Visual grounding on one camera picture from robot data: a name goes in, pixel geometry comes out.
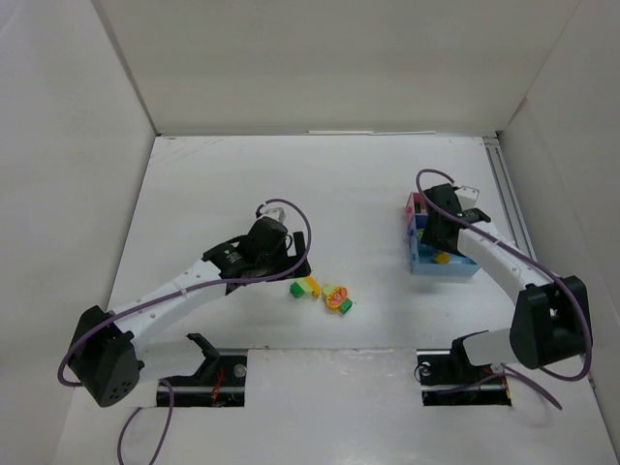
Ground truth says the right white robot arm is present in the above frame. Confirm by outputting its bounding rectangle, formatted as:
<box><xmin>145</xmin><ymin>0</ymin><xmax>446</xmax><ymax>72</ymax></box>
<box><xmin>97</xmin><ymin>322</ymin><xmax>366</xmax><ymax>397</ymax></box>
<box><xmin>421</xmin><ymin>184</ymin><xmax>593</xmax><ymax>369</ymax></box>

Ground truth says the pink container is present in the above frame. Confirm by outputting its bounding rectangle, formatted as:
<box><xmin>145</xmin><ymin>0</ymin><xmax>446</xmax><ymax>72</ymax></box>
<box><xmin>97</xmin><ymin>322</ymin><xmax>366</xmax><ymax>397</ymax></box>
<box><xmin>404</xmin><ymin>191</ymin><xmax>426</xmax><ymax>215</ymax></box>

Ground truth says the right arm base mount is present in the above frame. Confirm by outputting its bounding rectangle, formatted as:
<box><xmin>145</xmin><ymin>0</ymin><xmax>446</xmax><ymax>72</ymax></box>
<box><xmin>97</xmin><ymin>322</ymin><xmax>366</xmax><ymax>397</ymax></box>
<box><xmin>414</xmin><ymin>337</ymin><xmax>512</xmax><ymax>407</ymax></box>

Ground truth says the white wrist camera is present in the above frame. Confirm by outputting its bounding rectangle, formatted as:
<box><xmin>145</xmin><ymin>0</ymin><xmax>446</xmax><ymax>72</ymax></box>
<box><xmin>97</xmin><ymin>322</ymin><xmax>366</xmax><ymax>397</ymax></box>
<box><xmin>454</xmin><ymin>186</ymin><xmax>480</xmax><ymax>210</ymax></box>
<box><xmin>261</xmin><ymin>207</ymin><xmax>286</xmax><ymax>224</ymax></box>

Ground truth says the aluminium rail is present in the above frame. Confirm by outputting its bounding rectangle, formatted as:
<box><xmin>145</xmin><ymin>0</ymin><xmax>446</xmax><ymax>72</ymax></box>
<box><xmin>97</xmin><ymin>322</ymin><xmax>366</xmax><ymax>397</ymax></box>
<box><xmin>482</xmin><ymin>135</ymin><xmax>537</xmax><ymax>260</ymax></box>

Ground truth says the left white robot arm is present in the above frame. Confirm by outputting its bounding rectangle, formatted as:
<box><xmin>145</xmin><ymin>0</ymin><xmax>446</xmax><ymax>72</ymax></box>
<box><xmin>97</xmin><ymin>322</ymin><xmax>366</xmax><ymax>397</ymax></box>
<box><xmin>59</xmin><ymin>211</ymin><xmax>311</xmax><ymax>408</ymax></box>

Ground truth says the purple-blue container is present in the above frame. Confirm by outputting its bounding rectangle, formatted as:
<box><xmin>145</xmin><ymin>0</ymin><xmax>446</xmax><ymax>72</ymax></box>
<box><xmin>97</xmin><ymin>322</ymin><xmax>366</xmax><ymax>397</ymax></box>
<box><xmin>405</xmin><ymin>213</ymin><xmax>428</xmax><ymax>238</ymax></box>

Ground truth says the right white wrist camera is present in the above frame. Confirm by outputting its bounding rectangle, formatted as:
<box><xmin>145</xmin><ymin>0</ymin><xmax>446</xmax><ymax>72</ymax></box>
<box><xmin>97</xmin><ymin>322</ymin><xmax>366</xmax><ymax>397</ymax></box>
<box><xmin>454</xmin><ymin>186</ymin><xmax>480</xmax><ymax>210</ymax></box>

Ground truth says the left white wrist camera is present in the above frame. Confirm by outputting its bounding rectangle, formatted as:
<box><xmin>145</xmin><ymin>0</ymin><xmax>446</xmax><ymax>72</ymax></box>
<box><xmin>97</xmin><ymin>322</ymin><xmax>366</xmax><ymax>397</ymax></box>
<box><xmin>261</xmin><ymin>207</ymin><xmax>286</xmax><ymax>224</ymax></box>

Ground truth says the yellow curved lego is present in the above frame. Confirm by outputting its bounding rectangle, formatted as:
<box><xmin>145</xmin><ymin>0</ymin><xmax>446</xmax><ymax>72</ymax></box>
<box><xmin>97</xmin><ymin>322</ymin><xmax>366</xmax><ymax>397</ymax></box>
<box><xmin>297</xmin><ymin>276</ymin><xmax>322</xmax><ymax>298</ymax></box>

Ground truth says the orange lego brick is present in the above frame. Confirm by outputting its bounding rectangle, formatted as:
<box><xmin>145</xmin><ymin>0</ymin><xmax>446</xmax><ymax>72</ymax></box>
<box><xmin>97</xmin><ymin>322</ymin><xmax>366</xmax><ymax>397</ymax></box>
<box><xmin>433</xmin><ymin>251</ymin><xmax>450</xmax><ymax>264</ymax></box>

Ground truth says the green lego in pile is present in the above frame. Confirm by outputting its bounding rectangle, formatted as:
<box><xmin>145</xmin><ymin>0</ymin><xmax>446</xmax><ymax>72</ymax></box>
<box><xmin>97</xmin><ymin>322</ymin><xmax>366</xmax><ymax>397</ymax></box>
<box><xmin>289</xmin><ymin>282</ymin><xmax>305</xmax><ymax>298</ymax></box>

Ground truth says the light blue container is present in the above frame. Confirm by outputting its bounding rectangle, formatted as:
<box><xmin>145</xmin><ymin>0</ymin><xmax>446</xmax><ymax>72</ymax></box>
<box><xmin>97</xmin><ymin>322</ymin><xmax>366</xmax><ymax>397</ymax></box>
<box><xmin>409</xmin><ymin>236</ymin><xmax>481</xmax><ymax>278</ymax></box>

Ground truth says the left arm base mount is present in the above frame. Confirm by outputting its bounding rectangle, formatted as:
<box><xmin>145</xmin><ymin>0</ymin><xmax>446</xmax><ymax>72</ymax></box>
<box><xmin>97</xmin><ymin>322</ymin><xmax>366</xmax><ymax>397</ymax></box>
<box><xmin>167</xmin><ymin>333</ymin><xmax>248</xmax><ymax>408</ymax></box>

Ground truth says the green lego right of pile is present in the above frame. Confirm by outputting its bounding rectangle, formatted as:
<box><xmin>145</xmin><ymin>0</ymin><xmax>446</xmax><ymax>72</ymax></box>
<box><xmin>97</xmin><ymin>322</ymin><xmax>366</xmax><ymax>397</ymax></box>
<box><xmin>338</xmin><ymin>298</ymin><xmax>353</xmax><ymax>315</ymax></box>

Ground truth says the orange flower print lego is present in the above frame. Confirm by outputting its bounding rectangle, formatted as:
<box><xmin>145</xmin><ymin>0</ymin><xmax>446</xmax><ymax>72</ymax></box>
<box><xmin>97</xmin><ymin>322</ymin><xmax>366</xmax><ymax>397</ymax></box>
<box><xmin>323</xmin><ymin>285</ymin><xmax>349</xmax><ymax>311</ymax></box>

